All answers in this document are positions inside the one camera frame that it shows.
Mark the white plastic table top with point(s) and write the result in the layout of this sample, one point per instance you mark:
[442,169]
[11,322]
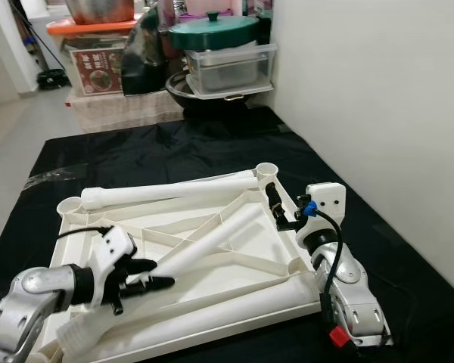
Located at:
[234,263]

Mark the black table cloth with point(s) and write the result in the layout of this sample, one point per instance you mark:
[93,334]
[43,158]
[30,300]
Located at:
[174,147]

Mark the clear tape strip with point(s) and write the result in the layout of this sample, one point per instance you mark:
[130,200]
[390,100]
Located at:
[49,179]

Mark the clear plastic container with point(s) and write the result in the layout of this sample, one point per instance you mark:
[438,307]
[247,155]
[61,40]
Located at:
[231,72]

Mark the black wok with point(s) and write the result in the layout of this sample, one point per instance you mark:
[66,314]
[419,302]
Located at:
[183,94]

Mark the beige patterned cloth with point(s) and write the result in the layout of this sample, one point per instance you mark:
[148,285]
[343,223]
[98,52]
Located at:
[121,110]

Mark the green pot with lid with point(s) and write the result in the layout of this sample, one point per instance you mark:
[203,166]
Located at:
[212,32]

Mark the black plastic bag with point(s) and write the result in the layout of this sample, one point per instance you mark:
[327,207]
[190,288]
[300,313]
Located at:
[142,57]

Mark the red printed food box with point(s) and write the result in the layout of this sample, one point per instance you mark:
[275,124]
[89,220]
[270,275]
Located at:
[98,72]

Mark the clear storage box orange lid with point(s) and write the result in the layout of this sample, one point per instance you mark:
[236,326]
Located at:
[91,26]

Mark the steel cooking pot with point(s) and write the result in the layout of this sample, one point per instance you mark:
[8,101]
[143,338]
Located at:
[98,9]

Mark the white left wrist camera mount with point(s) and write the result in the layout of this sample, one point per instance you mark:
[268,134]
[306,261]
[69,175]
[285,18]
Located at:
[110,246]

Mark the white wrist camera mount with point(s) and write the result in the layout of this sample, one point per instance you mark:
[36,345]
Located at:
[329,200]
[110,246]

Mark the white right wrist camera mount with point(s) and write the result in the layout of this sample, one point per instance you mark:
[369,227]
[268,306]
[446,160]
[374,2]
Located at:
[329,200]

